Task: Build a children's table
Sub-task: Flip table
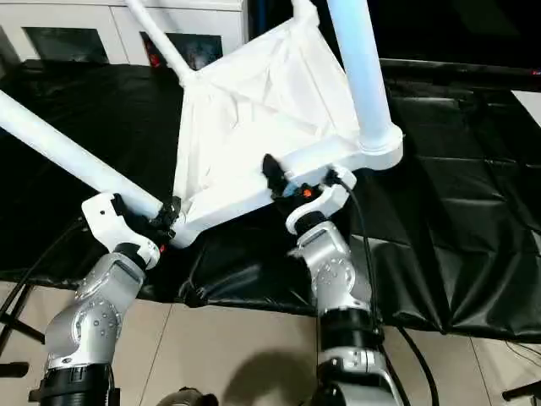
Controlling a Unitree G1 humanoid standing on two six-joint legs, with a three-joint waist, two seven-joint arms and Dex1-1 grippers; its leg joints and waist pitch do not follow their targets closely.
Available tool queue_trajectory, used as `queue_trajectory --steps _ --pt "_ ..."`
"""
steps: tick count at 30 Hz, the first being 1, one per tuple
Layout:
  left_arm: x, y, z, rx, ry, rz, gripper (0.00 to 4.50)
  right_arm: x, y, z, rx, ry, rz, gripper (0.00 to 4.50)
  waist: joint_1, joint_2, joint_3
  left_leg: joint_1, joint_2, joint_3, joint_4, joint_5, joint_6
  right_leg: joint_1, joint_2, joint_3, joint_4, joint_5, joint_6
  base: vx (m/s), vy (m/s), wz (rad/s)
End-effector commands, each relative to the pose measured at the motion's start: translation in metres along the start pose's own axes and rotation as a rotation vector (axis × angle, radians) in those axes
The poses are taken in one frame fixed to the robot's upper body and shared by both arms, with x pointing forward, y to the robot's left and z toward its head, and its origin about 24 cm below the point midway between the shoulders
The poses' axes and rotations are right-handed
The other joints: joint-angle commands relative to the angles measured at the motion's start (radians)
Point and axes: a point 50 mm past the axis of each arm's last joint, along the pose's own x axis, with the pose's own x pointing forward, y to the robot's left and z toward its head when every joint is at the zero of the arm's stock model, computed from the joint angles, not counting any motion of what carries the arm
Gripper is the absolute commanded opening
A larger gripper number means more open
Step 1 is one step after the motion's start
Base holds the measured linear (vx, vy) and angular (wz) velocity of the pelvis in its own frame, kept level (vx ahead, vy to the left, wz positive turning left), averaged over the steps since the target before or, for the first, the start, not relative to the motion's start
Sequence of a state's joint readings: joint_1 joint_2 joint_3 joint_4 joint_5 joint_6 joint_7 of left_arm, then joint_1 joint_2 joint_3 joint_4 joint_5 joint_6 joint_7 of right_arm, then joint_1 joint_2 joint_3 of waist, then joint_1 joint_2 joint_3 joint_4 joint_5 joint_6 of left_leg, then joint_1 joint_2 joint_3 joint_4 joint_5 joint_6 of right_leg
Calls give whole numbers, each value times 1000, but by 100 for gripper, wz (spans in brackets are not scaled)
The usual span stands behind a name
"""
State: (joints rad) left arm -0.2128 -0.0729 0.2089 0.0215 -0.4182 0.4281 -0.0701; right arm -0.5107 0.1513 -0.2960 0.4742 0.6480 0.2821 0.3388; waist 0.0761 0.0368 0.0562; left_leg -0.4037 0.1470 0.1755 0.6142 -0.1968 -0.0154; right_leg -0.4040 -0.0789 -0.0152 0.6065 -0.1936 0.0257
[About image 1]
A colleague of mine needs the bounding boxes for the white plastic table top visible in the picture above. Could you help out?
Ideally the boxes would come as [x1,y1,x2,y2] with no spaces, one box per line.
[169,15,405,250]

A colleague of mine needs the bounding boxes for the white plastic table leg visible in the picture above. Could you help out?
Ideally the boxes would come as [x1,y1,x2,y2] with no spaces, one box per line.
[0,88,167,222]
[292,0,322,28]
[325,0,405,168]
[125,0,200,87]

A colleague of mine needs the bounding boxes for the toy figures behind cabinet glass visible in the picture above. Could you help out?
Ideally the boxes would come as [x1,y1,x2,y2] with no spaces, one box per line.
[139,32,226,70]

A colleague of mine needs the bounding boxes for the black work mat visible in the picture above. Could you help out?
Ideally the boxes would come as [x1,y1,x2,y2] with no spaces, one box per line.
[0,58,541,343]

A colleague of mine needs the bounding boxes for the silver left leg black foot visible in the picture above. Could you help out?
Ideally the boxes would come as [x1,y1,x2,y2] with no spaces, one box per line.
[159,387,219,406]

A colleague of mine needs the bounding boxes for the white cabinet with glass doors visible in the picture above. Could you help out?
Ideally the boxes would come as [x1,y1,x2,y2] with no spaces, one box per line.
[0,0,251,67]

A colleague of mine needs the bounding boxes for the black tv cabinet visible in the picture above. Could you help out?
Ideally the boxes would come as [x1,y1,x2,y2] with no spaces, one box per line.
[247,0,541,90]

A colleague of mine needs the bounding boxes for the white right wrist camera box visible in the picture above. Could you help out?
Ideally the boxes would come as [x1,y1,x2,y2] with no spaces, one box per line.
[286,167,358,238]

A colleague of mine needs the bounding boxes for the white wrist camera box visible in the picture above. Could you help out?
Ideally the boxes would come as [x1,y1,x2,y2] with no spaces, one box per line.
[286,167,358,238]
[82,193,163,273]

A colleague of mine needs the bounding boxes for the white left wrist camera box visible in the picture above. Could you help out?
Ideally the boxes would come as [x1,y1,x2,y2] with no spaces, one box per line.
[82,193,163,273]

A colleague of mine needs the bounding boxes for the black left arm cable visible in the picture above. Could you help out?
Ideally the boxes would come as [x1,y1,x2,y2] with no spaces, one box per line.
[0,218,89,315]

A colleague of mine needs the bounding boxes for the black metal stand frame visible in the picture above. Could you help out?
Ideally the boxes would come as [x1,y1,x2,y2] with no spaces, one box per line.
[0,283,47,380]

